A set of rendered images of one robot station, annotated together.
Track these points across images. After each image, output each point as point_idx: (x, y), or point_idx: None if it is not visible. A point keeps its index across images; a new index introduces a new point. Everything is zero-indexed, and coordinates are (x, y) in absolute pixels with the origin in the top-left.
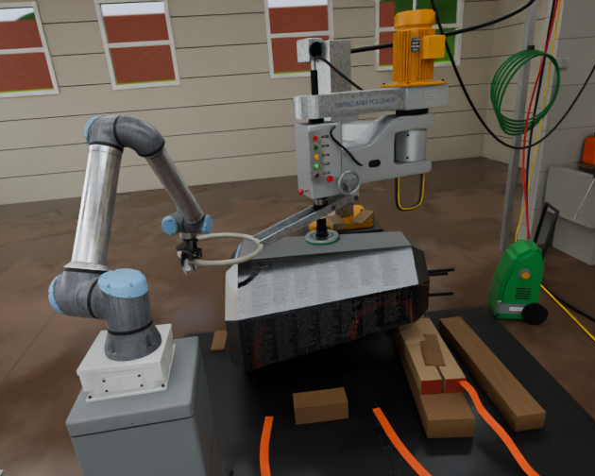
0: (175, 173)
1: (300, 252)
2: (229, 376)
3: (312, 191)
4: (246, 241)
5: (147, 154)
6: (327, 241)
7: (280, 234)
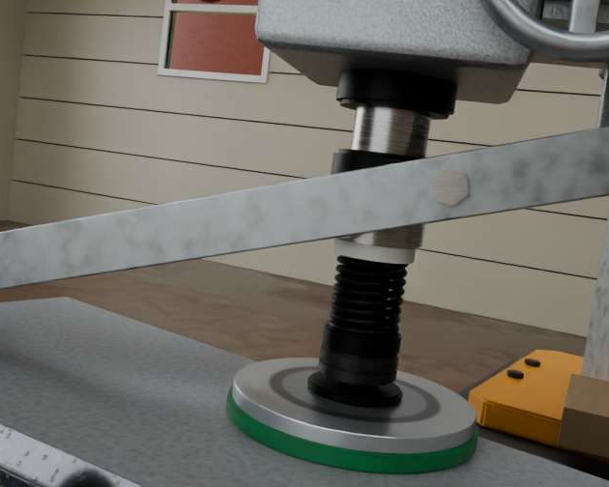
0: None
1: (63, 422)
2: None
3: None
4: (50, 302)
5: None
6: (313, 430)
7: (25, 255)
